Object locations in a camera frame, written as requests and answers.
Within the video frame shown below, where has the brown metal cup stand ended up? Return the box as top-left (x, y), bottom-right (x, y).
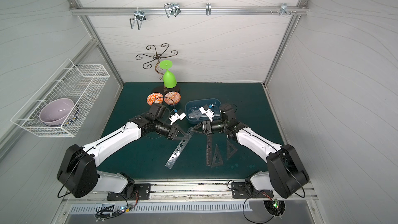
top-left (135, 43), bottom-right (181, 94)

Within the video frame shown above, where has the metal hook middle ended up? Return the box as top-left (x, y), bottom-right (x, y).
top-left (164, 3), bottom-right (181, 18)

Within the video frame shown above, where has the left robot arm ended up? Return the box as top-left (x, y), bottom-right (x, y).
top-left (57, 103), bottom-right (187, 199)

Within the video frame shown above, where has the metal hook right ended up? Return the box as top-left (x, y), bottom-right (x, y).
top-left (269, 3), bottom-right (297, 16)

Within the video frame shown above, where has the clear stencil ruler narrow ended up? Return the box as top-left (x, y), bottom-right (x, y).
top-left (206, 133), bottom-right (212, 166)

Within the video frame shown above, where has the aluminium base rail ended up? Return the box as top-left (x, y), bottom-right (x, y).
top-left (61, 179), bottom-right (319, 204)

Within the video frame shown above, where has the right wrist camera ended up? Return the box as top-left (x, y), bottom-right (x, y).
top-left (199, 104), bottom-right (214, 122)

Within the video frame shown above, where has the orange patterned bowl right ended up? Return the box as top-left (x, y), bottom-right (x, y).
top-left (164, 91), bottom-right (181, 106)

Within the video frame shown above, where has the blue plastic storage box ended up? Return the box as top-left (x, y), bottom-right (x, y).
top-left (185, 98), bottom-right (221, 124)

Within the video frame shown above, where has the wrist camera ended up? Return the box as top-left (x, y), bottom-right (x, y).
top-left (169, 110), bottom-right (186, 125)
top-left (199, 104), bottom-right (214, 122)

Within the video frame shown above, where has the metal hook small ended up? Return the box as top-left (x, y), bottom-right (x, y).
top-left (205, 3), bottom-right (211, 16)

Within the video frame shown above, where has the white cable duct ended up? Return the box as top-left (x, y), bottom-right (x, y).
top-left (69, 201), bottom-right (252, 215)

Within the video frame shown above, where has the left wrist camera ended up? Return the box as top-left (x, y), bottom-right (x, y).
top-left (169, 110), bottom-right (186, 125)

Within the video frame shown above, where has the green table mat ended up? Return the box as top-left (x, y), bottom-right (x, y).
top-left (99, 82), bottom-right (283, 179)

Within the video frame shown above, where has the small clear triangle ruler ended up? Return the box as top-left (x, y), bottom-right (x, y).
top-left (227, 140), bottom-right (237, 160)

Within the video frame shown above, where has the metal hook left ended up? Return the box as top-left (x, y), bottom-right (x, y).
top-left (130, 9), bottom-right (146, 30)

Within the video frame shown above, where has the tall clear triangle ruler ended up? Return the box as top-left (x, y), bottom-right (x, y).
top-left (211, 145), bottom-right (223, 168)

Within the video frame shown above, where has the white wire basket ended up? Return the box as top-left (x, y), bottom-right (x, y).
top-left (11, 59), bottom-right (110, 138)

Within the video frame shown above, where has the green plastic goblet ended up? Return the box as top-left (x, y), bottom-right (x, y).
top-left (160, 60), bottom-right (177, 88)

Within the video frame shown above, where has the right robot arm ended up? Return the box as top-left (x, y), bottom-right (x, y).
top-left (199, 104), bottom-right (310, 199)

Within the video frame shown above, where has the clear stencil ruler wide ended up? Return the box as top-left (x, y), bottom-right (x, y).
top-left (165, 127), bottom-right (193, 170)

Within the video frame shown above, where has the orange patterned bowl left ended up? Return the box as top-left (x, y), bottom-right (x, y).
top-left (146, 92), bottom-right (164, 106)

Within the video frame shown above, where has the purple bowl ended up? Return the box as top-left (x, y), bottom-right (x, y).
top-left (39, 98), bottom-right (75, 127)

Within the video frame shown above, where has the aluminium top rail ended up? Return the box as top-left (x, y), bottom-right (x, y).
top-left (70, 5), bottom-right (309, 17)

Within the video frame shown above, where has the orange patterned bowl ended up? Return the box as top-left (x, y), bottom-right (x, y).
top-left (164, 91), bottom-right (181, 106)
top-left (146, 92), bottom-right (164, 106)

